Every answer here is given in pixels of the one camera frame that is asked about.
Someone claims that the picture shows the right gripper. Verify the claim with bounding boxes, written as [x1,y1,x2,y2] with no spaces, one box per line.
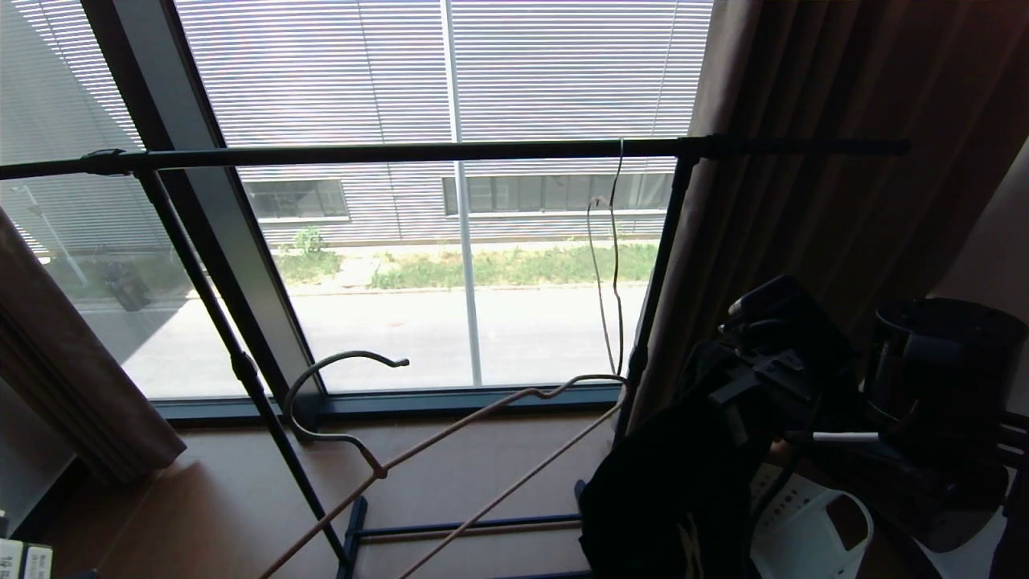
[683,344,814,451]

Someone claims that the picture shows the black shorts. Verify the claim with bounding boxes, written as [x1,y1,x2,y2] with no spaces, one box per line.
[577,386,777,579]

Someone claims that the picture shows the pink clothes hanger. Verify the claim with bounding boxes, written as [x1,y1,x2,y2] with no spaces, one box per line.
[259,350,629,579]
[586,138,626,376]

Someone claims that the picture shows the white laundry basket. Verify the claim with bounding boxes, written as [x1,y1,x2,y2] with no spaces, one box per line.
[748,465,875,579]

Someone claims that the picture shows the black clothes rack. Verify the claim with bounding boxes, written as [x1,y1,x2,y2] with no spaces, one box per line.
[0,135,913,579]

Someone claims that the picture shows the brown curtain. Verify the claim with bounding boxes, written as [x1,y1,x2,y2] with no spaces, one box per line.
[623,0,1029,451]
[0,207,187,483]

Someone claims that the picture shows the window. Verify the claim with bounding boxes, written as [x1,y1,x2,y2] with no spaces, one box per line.
[0,0,716,423]

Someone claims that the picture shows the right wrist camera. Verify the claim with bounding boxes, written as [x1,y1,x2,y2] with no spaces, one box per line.
[718,275,859,380]

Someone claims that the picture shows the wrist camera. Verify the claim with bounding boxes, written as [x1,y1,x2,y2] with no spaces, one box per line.
[718,275,859,380]
[0,537,55,579]

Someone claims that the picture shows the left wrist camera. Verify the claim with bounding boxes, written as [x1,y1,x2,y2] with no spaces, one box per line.
[0,537,55,579]

